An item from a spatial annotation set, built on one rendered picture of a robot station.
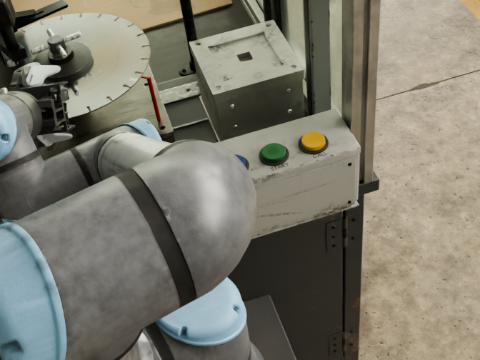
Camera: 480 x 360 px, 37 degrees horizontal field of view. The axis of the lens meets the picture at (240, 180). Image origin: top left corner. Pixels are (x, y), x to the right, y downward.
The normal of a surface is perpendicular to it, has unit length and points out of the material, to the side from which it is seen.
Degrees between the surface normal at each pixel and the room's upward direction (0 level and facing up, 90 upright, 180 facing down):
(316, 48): 90
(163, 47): 0
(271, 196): 90
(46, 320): 56
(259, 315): 0
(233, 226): 67
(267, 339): 0
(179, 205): 27
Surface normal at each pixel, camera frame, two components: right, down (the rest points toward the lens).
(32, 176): 0.67, -0.13
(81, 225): -0.04, -0.62
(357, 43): 0.29, 0.67
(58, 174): 0.12, -0.37
